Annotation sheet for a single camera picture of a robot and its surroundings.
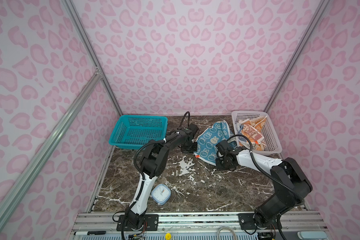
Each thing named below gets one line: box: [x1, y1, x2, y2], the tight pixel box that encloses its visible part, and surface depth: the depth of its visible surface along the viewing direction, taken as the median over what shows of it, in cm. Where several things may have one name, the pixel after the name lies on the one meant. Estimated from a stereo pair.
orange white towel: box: [239, 115, 268, 151], surface depth 103 cm
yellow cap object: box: [165, 232, 172, 240], surface depth 65 cm
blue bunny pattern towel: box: [193, 120, 237, 166], surface depth 108 cm
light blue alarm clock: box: [151, 183, 172, 206], surface depth 82 cm
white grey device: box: [297, 231, 328, 240], surface depth 69 cm
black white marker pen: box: [73, 230, 106, 236], surface depth 72 cm
